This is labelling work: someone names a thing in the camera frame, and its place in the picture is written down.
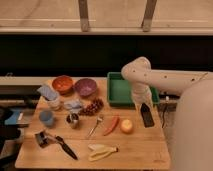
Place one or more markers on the orange bowl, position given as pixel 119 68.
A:
pixel 63 84

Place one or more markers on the black metal clip tool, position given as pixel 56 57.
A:
pixel 44 139

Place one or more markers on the black handled knife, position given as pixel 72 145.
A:
pixel 66 148

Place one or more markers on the blue box beside table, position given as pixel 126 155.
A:
pixel 21 117

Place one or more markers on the yellow banana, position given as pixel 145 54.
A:
pixel 100 151

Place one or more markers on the yellow orange fruit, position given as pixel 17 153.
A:
pixel 126 126

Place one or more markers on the metal fork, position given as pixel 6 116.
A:
pixel 98 121

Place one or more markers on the light blue crumpled cloth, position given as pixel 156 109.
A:
pixel 73 105

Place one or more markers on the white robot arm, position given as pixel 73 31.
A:
pixel 192 143

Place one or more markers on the white cup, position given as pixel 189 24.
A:
pixel 54 104

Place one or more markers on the bunch of red grapes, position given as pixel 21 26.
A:
pixel 95 106

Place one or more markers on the blue plastic cup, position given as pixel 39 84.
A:
pixel 46 117

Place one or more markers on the metal cup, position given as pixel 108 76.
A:
pixel 73 120

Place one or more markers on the green plastic tray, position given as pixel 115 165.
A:
pixel 118 91

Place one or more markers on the purple bowl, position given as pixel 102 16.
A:
pixel 85 87

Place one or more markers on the blue sponge cloth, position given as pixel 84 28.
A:
pixel 47 92

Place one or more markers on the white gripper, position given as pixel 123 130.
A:
pixel 141 93

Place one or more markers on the wooden cutting board table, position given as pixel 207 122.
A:
pixel 143 149

